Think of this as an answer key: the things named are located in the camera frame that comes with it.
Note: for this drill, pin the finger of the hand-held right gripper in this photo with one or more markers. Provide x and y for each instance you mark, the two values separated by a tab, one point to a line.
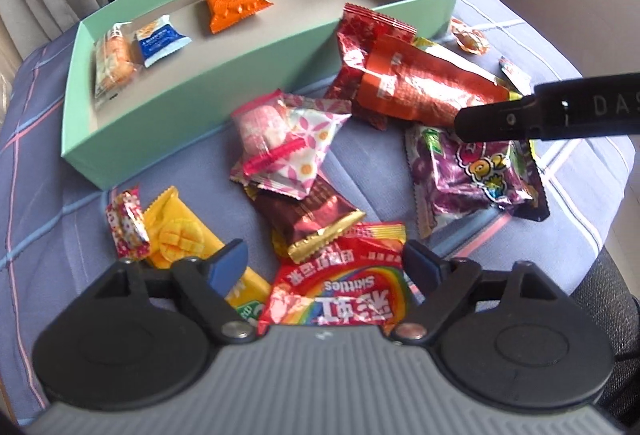
492	119

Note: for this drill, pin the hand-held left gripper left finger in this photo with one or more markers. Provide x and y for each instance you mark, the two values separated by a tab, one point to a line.
227	266

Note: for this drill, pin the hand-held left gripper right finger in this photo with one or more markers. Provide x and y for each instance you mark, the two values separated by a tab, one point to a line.
423	267

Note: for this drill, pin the yellow mango snack packet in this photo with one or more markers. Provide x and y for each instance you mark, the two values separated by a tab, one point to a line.
175	235

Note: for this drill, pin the purple grape candy packet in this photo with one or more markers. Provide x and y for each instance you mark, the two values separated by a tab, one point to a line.
450	175

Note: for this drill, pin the orange red foil snack packet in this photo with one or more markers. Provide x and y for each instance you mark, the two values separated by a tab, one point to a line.
420	80

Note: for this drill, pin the brown chocolate packet gold edge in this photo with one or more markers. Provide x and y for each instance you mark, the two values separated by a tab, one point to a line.
305	210

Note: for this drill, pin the red rainbow candy packet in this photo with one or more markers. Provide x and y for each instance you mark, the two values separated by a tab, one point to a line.
325	285

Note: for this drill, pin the small red white floral packet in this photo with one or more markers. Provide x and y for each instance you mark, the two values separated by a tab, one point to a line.
127	225

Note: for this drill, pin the pink floral snack packet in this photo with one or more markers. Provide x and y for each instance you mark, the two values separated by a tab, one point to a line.
310	150

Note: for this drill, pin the pink marshmallow packet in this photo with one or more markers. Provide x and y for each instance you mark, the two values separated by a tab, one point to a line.
260	125

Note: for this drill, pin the dark red floral snack packet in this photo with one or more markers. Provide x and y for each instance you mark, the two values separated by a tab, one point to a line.
355	45

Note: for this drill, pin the mint green cardboard box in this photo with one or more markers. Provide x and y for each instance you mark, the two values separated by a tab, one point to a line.
200	80

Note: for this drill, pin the small white red candy packet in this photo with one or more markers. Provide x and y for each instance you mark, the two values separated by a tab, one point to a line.
515	75

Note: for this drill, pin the small orange candy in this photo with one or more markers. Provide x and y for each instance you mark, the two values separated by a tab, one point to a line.
470	40

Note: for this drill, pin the black mesh chair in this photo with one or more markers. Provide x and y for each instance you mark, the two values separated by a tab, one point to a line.
605	305

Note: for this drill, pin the clear biscuit packet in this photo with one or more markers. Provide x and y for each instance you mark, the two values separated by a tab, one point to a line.
115	60

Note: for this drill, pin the blue white snack packet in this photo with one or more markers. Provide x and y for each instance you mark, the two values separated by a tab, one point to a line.
160	40

